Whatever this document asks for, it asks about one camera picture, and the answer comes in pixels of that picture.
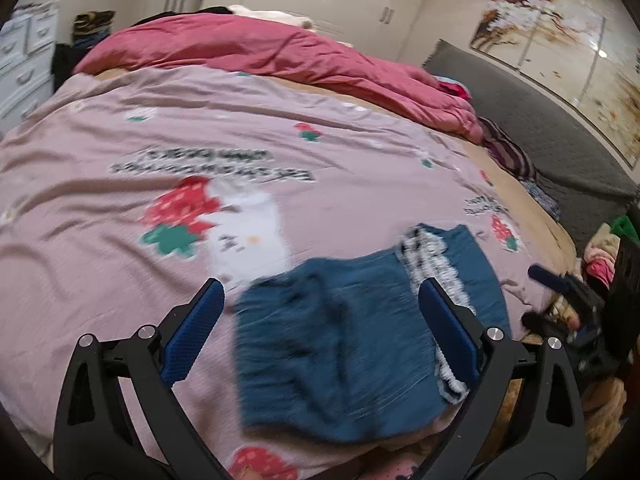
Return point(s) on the black bag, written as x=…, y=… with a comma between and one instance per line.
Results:
x=62, y=62

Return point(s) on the grey quilted headboard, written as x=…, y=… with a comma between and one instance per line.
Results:
x=545, y=130

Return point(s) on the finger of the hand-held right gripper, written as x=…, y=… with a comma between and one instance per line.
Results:
x=537, y=324
x=545, y=276

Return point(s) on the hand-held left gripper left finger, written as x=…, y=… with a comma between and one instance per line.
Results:
x=192, y=330

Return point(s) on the white cloth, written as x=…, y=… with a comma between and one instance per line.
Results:
x=270, y=15

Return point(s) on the pink polka dot cloth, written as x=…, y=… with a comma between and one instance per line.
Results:
x=407, y=471

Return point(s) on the stack of folded clothes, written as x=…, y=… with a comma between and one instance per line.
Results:
x=94, y=27

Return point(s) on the tree wall mural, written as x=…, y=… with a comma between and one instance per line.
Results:
x=560, y=50

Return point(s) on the red duvet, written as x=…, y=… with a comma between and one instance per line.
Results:
x=260, y=45

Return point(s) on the pile of colourful clothes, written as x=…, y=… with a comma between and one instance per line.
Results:
x=607, y=252

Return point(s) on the dark striped cloth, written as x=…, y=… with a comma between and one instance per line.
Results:
x=510, y=152

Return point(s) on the blue floral cloth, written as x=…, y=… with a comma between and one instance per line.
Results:
x=542, y=199

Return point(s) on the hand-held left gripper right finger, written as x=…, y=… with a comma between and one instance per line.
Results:
x=450, y=330

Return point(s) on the pink strawberry printed quilt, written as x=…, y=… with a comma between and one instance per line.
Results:
x=125, y=130

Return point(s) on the white drawer cabinet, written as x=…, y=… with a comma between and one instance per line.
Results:
x=22, y=60

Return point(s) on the blue denim lace-trimmed skirt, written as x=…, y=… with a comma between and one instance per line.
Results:
x=340, y=350

